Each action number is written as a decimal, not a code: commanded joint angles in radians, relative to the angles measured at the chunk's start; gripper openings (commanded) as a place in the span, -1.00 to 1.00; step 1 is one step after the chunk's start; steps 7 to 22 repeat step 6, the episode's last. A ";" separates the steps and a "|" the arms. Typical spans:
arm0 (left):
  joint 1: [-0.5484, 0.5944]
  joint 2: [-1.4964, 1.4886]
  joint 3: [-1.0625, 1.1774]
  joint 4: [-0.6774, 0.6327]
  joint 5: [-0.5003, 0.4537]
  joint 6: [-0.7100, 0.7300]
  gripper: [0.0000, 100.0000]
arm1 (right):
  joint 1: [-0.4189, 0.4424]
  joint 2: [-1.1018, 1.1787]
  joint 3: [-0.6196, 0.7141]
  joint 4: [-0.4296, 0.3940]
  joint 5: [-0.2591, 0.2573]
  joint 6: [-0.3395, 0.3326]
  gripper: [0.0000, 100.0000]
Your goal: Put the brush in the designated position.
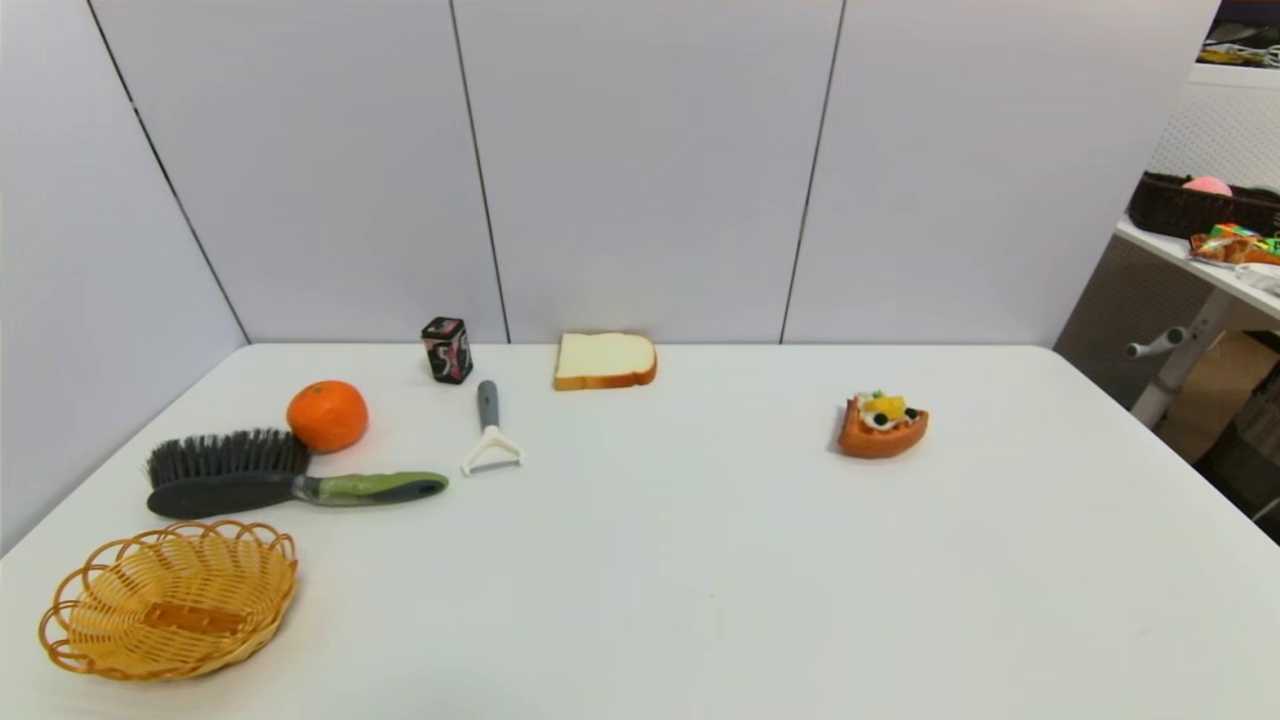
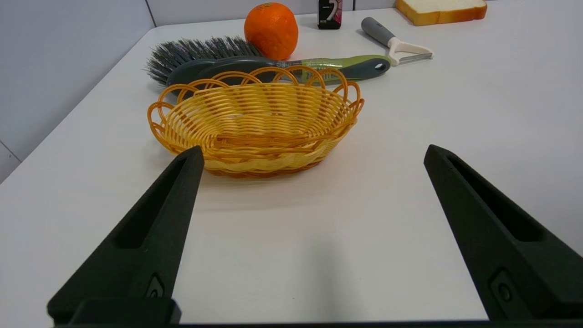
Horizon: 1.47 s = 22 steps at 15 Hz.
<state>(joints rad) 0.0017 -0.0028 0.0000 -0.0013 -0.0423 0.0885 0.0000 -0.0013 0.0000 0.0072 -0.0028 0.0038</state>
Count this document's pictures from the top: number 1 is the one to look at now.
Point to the white bread slice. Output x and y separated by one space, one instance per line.
603 358

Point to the small black patterned tin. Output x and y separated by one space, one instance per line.
447 352

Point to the orange fruit tart slice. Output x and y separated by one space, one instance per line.
880 435

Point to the orange fruit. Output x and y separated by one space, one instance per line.
327 417

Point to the yellow wicker basket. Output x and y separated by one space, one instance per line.
180 615

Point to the white side table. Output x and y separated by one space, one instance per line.
1165 245

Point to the dark brown wicker basket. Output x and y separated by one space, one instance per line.
1190 212

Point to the brown cardboard box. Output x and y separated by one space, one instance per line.
1225 390

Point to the pink ball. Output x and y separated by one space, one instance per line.
1207 186

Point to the colourful snack packet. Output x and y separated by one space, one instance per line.
1232 246

